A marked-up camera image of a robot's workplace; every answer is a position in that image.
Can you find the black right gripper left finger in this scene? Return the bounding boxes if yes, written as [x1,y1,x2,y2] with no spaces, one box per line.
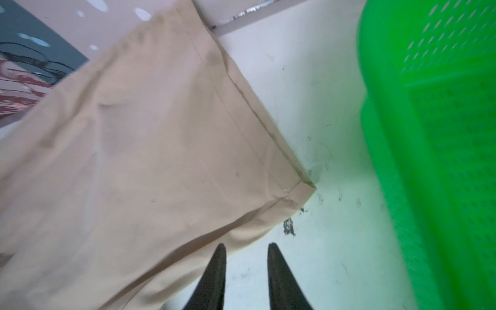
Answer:
[183,244,227,310]

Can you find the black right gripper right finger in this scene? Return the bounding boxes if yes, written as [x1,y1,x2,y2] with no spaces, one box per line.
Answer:
[267,243,313,310]

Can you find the beige shorts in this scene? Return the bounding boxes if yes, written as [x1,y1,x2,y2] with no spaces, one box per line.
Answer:
[1,1,315,309]

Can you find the green plastic tray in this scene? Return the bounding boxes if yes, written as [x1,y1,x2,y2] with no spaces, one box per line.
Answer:
[357,1,495,309]

